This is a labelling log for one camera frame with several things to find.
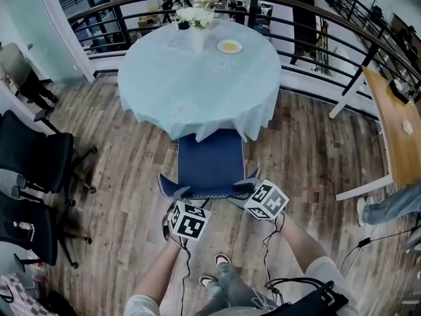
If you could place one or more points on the checked tablecloth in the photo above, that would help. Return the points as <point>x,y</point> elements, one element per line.
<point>16,300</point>

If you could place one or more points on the white flower vase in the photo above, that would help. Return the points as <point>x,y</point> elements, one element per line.
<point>197,15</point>

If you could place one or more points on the small yellow plate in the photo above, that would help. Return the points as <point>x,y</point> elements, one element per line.
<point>229,46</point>

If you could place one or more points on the curved black railing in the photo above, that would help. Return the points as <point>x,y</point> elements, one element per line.
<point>122,28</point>

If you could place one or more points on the black pedestal side table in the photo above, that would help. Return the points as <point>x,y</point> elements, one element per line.
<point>60,306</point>

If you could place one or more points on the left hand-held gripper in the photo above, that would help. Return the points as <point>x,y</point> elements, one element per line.
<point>189,221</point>

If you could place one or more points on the black equipment bag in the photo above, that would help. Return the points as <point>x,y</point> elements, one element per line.
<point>315,303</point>

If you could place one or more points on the person's white shirt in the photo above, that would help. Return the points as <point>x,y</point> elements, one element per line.
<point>329,275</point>

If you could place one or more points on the white hexagonal coaster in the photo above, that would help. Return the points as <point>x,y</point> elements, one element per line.
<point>408,127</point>

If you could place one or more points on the blue padded chair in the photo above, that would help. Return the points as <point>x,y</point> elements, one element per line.
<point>210,160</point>

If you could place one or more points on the person's sneaker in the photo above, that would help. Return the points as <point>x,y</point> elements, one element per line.
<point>223,260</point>
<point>207,281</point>

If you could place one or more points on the wooden desk with white legs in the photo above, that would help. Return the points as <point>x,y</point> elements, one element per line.
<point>394,137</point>

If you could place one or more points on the person's left sneaker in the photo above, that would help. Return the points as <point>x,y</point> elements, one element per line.
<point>207,281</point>

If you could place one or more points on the person's left forearm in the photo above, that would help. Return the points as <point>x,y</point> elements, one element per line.
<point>154,272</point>

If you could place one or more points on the clear water bottle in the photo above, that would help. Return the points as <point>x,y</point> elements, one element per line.
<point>23,226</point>

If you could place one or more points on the small table jar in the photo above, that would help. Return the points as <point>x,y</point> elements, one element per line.
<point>183,25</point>

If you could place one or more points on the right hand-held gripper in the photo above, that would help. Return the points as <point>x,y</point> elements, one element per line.
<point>266,201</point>

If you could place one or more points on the round table light-blue cloth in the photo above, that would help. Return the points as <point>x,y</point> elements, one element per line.
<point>197,77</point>

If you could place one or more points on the black box on desk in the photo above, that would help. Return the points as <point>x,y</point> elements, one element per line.
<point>399,92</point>

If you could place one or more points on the red labelled bottle pack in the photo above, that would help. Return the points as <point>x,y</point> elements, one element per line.
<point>37,270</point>

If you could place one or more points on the black mesh office chair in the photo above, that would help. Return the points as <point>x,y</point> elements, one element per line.
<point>39,150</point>
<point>46,216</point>

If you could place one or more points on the person's right forearm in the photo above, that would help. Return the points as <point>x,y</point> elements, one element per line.
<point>302,242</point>

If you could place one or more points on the person's right sneaker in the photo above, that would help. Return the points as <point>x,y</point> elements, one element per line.
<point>223,260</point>

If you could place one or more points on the person's grey jeans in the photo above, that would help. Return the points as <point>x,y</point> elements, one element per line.
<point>230,288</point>

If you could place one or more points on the frosted glass door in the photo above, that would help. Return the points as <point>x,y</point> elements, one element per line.
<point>49,28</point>

